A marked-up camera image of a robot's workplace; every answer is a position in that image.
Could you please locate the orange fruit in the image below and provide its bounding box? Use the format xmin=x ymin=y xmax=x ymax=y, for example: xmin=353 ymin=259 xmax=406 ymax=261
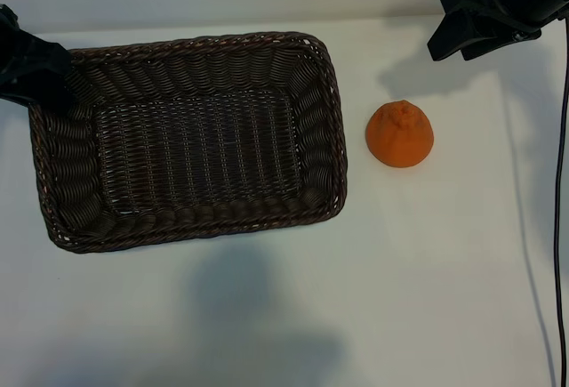
xmin=365 ymin=99 xmax=436 ymax=169

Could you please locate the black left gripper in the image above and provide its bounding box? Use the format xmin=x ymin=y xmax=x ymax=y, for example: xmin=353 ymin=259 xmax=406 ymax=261
xmin=0 ymin=3 xmax=77 ymax=113

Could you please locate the dark brown woven wicker basket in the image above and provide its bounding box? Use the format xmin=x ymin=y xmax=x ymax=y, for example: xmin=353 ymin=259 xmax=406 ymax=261
xmin=28 ymin=30 xmax=349 ymax=255

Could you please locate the long black cable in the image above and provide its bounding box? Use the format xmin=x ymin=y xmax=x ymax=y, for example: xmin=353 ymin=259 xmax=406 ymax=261
xmin=550 ymin=17 xmax=569 ymax=387

